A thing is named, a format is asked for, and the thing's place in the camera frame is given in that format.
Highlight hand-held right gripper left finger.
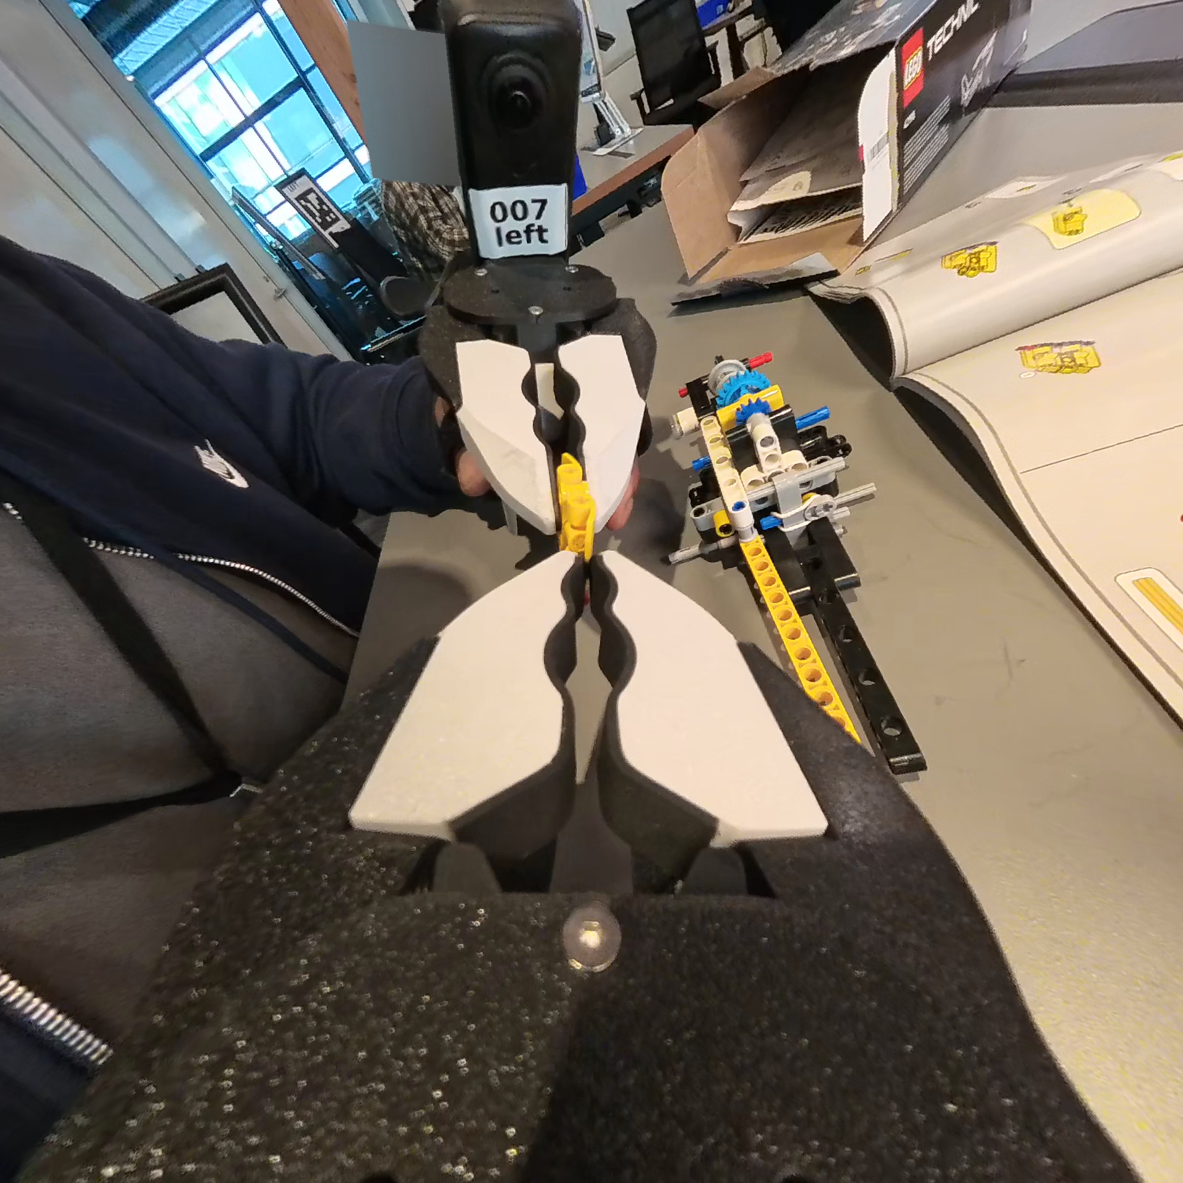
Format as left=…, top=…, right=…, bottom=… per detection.
left=349, top=552, right=591, bottom=842

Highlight plaid cloth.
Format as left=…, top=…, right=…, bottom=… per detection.
left=381, top=180, right=470, bottom=278

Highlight black and white marker sign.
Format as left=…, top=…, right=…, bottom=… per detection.
left=276, top=170, right=350, bottom=246

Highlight yellow lego connector piece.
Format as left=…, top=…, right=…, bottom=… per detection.
left=556, top=453, right=597, bottom=561

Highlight person's left hand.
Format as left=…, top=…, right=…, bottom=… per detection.
left=450, top=443, right=640, bottom=533

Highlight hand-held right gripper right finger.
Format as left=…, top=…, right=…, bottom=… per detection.
left=595, top=552, right=829, bottom=849

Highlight person's torso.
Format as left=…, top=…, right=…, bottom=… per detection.
left=0, top=235, right=381, bottom=1183

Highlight lego instruction booklet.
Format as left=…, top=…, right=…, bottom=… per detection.
left=808, top=152, right=1183, bottom=723

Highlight lego vehicle chassis assembly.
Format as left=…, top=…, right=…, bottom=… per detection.
left=667, top=350, right=928, bottom=775

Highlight wooden desk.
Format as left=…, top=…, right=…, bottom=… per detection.
left=567, top=123, right=695, bottom=249

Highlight black office chair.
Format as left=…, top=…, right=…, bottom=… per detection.
left=626, top=0, right=724, bottom=125

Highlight black picture frame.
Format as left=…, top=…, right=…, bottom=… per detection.
left=141, top=263, right=283, bottom=350

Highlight lego set cardboard box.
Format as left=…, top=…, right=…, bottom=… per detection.
left=660, top=0, right=1036, bottom=305

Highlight white paper bags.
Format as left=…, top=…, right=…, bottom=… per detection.
left=728, top=87, right=870, bottom=246

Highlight person's left forearm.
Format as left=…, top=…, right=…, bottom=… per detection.
left=277, top=342, right=463, bottom=518

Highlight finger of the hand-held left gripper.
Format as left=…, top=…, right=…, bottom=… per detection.
left=562, top=335, right=649, bottom=532
left=455, top=339, right=563, bottom=539

